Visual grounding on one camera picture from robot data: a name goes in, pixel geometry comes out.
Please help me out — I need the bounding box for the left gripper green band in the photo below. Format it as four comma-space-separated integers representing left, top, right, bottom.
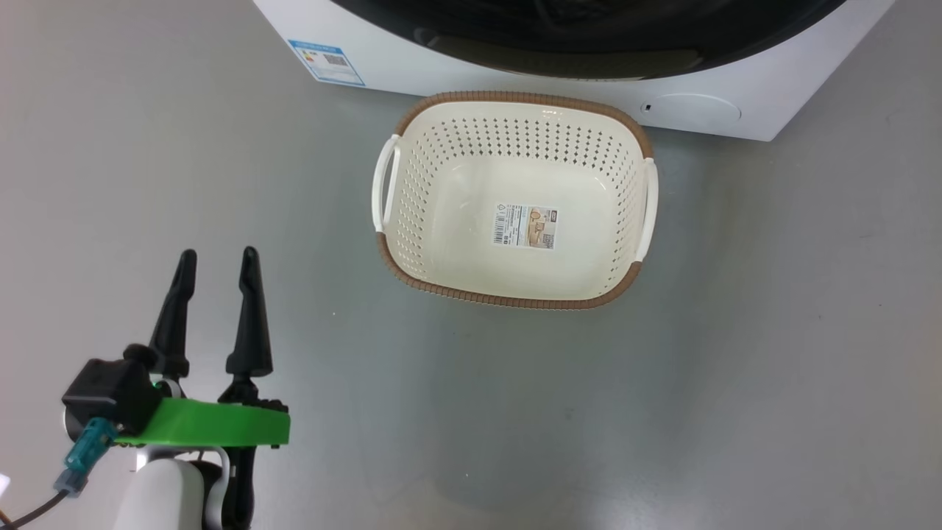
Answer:
114, 246, 291, 450

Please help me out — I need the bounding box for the black round washer door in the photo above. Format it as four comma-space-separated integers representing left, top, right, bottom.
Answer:
329, 0, 849, 80

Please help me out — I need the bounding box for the cream basket with brown rim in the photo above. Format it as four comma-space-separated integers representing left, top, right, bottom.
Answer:
372, 91, 659, 311

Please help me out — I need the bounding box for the basket product label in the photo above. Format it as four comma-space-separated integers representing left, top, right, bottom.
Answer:
492, 204, 558, 250

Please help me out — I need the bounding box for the white front-load washing machine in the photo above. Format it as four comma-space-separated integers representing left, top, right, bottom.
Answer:
252, 0, 897, 142

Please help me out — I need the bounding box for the blue energy label sticker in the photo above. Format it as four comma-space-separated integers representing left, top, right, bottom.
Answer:
288, 39, 366, 88

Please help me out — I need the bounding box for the round white filter cover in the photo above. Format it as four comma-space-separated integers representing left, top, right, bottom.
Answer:
639, 93, 742, 133

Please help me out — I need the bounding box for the left teal plug with cable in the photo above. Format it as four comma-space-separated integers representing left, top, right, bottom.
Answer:
0, 417, 118, 529

